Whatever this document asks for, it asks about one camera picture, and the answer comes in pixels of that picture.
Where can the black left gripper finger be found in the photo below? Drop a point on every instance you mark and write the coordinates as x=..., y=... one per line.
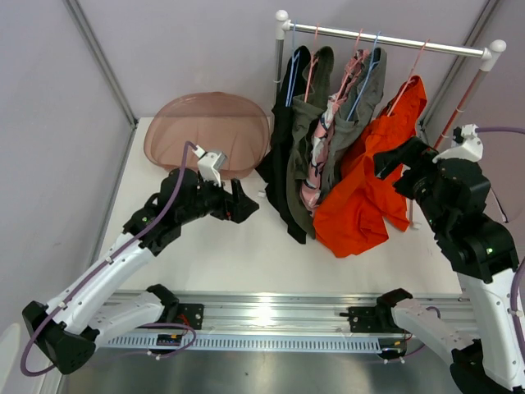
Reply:
x=242, y=209
x=238, y=195

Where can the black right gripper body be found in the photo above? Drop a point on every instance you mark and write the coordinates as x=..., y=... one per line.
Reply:
x=415, y=181

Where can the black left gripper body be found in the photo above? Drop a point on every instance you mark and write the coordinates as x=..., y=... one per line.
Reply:
x=211, y=200

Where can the orange shorts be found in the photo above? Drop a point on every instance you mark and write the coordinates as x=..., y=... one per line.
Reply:
x=351, y=219

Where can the pink shark print shorts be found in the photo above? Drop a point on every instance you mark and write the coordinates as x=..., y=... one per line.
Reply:
x=310, y=190

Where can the grey shorts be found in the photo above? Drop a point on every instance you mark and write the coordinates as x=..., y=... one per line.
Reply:
x=346, y=132

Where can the pink hanger of orange shorts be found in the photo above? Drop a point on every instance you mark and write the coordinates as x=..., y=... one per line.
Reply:
x=406, y=82

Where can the blue hanger of grey shorts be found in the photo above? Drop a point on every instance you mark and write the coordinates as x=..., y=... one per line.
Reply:
x=372, y=63

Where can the olive green shorts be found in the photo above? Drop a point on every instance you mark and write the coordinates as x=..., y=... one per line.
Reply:
x=306, y=116

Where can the pink hanger of patterned shorts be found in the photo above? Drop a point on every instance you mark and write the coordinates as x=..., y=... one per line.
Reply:
x=353, y=69

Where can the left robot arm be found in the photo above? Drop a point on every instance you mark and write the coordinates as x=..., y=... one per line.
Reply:
x=70, y=327

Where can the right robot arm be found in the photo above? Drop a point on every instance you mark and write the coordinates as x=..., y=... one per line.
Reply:
x=451, y=192

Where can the black shorts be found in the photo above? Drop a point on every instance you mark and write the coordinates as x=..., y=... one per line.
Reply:
x=273, y=168

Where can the blue hanger with black shorts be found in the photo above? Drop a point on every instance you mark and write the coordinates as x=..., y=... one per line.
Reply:
x=294, y=68

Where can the brown translucent laundry basket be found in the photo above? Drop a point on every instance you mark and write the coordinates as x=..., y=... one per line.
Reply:
x=215, y=121

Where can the clothes rack with metal rod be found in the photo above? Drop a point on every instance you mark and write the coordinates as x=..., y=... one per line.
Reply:
x=488, y=57

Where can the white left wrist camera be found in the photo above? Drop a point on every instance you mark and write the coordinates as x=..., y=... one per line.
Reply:
x=209, y=164

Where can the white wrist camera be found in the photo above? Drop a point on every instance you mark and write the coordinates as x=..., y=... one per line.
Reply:
x=209, y=164
x=466, y=144

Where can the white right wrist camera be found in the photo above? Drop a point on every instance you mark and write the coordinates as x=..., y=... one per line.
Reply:
x=466, y=144

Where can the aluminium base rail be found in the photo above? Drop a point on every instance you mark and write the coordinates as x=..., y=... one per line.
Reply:
x=287, y=322

